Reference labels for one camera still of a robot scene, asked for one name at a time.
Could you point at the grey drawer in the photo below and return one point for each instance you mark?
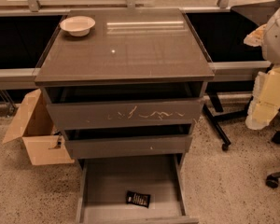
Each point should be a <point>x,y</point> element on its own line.
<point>124,105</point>
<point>129,141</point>
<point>105,182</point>

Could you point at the grey top drawer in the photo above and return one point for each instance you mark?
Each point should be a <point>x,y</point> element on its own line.
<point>124,105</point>

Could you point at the grey middle drawer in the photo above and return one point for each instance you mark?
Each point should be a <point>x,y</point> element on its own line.
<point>129,141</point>

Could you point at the black rxbar chocolate bar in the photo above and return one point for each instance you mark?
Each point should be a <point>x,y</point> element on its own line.
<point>138,199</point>

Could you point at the open cardboard box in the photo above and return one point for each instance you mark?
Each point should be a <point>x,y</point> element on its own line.
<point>33,125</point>

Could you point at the white bowl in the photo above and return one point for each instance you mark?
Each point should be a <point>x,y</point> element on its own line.
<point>77,26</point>

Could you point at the grey bottom drawer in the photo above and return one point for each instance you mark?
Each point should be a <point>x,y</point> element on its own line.
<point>105,182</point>

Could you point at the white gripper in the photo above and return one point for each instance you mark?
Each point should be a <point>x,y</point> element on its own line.
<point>277,41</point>

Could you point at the grey drawer cabinet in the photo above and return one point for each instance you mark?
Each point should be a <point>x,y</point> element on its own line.
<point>127,46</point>

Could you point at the black rolling stand table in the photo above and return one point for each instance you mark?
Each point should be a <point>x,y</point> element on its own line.
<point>263,12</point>

